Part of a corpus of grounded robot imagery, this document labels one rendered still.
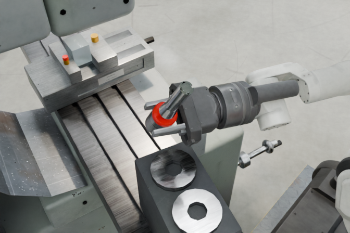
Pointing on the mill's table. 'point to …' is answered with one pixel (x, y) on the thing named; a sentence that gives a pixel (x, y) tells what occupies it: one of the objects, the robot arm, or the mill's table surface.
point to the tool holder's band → (162, 117)
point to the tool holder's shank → (176, 100)
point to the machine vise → (87, 70)
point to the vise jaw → (100, 52)
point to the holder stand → (180, 194)
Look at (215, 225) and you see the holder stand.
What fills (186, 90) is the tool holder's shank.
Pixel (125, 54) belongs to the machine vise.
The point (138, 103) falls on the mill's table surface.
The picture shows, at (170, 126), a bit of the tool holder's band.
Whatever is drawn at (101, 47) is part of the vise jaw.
